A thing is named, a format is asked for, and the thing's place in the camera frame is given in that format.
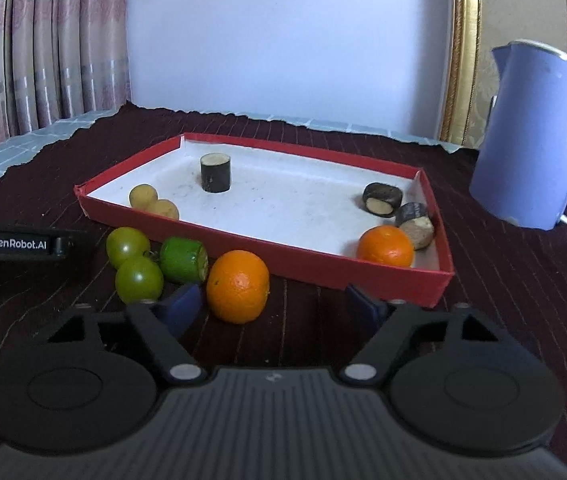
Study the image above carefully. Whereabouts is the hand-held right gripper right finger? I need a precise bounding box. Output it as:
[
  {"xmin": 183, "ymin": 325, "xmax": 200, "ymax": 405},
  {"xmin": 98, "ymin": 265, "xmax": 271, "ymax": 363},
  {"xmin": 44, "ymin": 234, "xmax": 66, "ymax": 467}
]
[{"xmin": 338, "ymin": 284, "xmax": 514, "ymax": 386}]

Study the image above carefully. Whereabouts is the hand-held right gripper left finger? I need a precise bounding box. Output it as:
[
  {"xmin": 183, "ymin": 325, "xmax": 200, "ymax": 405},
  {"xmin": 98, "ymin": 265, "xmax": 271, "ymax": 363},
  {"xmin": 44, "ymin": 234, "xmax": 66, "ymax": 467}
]
[{"xmin": 48, "ymin": 282, "xmax": 209, "ymax": 386}]

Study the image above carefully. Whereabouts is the large orange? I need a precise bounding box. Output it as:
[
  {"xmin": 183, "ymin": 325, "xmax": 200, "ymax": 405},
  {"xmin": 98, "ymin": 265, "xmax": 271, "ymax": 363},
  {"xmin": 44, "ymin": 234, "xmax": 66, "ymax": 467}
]
[{"xmin": 206, "ymin": 250, "xmax": 270, "ymax": 324}]

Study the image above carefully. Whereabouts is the small orange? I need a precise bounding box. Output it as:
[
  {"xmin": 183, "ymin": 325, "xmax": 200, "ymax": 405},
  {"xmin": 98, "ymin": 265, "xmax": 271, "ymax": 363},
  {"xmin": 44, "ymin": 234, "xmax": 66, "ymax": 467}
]
[{"xmin": 357, "ymin": 225, "xmax": 415, "ymax": 268}]

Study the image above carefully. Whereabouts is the small yellow-green fruit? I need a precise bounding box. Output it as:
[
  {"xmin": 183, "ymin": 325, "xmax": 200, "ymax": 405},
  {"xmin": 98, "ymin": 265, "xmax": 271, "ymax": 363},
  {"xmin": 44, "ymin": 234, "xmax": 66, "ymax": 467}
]
[
  {"xmin": 146, "ymin": 199, "xmax": 180, "ymax": 221},
  {"xmin": 129, "ymin": 184, "xmax": 159, "ymax": 211}
]

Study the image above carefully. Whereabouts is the red cardboard box tray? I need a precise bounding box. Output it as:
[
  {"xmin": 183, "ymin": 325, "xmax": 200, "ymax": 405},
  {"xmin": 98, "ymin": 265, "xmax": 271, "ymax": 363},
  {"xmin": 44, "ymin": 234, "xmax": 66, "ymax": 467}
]
[{"xmin": 74, "ymin": 132, "xmax": 455, "ymax": 308}]

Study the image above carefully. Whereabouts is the cut green fruit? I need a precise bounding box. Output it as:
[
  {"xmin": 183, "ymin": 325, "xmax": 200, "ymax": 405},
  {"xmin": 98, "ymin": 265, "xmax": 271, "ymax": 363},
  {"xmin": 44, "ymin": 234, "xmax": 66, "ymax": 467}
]
[{"xmin": 159, "ymin": 237, "xmax": 209, "ymax": 283}]

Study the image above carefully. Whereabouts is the green tomato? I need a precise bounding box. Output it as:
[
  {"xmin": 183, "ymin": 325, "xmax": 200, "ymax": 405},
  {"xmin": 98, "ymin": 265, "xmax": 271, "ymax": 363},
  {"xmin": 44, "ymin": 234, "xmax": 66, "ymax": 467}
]
[
  {"xmin": 106, "ymin": 227, "xmax": 151, "ymax": 270},
  {"xmin": 115, "ymin": 256, "xmax": 164, "ymax": 305}
]

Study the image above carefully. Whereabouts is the dark striped cloth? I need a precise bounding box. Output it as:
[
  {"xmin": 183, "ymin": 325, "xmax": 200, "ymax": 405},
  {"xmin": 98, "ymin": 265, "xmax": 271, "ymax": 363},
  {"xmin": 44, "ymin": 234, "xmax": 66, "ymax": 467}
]
[{"xmin": 0, "ymin": 101, "xmax": 567, "ymax": 461}]

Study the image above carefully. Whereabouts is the pink patterned curtain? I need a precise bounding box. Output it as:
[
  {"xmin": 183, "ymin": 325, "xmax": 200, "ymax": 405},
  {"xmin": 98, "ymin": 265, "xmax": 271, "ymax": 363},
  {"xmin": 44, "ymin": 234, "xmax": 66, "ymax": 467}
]
[{"xmin": 0, "ymin": 0, "xmax": 131, "ymax": 166}]

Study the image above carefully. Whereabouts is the blue electric kettle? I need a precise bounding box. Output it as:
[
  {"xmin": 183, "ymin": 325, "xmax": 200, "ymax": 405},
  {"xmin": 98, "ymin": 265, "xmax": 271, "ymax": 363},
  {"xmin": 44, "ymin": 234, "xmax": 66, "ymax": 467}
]
[{"xmin": 469, "ymin": 40, "xmax": 567, "ymax": 231}]

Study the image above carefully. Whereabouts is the gold framed wall panel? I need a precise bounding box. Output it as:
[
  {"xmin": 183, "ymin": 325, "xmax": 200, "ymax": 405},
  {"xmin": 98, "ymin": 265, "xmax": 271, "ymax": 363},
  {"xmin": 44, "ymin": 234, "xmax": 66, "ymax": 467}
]
[{"xmin": 441, "ymin": 0, "xmax": 567, "ymax": 151}]

